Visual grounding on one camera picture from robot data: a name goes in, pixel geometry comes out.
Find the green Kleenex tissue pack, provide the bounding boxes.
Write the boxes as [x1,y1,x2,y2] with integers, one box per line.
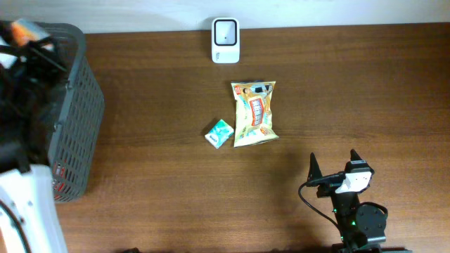
[205,119,234,149]

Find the white barcode scanner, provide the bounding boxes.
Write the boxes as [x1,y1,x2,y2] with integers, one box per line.
[211,18,240,64]

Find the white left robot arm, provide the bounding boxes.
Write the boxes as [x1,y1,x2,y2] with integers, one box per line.
[1,18,68,252]

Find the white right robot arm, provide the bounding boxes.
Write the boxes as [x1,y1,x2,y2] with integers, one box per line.
[301,150,388,253]

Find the grey plastic basket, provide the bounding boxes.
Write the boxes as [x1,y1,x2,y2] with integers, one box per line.
[36,23,105,202]

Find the orange Kleenex tissue pack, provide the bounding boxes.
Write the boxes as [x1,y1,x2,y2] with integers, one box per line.
[11,18,50,46]

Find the yellow wet wipes pack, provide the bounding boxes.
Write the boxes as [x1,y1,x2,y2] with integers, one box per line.
[231,81,278,148]

